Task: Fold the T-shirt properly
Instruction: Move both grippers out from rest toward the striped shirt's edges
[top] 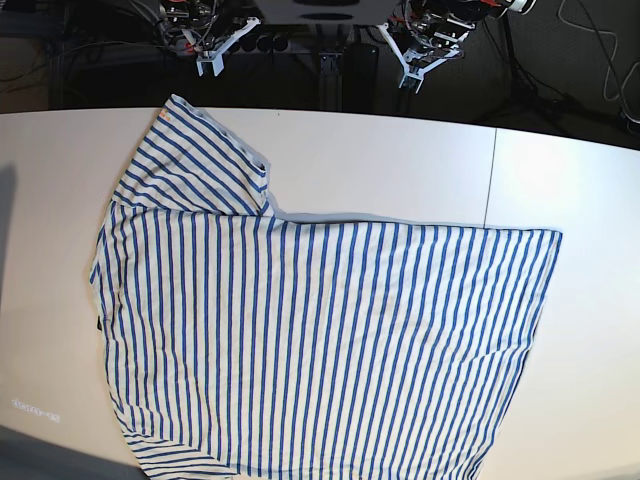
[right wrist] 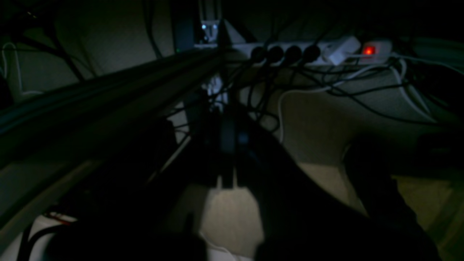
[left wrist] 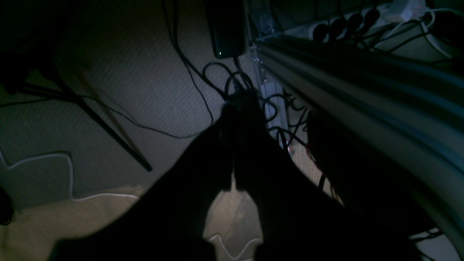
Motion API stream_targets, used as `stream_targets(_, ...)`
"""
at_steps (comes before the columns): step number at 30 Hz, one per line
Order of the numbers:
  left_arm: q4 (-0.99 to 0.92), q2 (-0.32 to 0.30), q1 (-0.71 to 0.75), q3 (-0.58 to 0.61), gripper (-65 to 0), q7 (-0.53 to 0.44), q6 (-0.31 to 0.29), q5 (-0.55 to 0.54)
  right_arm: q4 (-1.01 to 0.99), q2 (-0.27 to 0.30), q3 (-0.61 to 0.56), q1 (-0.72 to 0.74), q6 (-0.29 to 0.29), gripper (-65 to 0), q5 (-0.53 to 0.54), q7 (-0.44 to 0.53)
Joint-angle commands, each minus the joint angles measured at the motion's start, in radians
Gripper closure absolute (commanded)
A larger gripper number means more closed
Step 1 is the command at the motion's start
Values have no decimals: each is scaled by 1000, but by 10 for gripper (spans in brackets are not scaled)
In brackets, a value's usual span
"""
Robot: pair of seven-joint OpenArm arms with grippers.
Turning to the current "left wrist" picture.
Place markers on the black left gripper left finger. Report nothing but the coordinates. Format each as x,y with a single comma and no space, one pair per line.
167,222

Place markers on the black tripod leg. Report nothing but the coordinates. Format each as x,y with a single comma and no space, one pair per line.
67,94

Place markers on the black power adapter box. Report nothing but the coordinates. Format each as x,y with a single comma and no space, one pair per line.
226,22

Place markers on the white power strip on floor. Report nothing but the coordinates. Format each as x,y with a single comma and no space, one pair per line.
274,104

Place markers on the aluminium table frame rail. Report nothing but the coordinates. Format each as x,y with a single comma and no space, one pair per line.
408,112

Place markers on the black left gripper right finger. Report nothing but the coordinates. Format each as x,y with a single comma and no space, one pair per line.
299,222

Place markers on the white power strip with plugs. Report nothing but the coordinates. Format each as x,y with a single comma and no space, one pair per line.
396,13

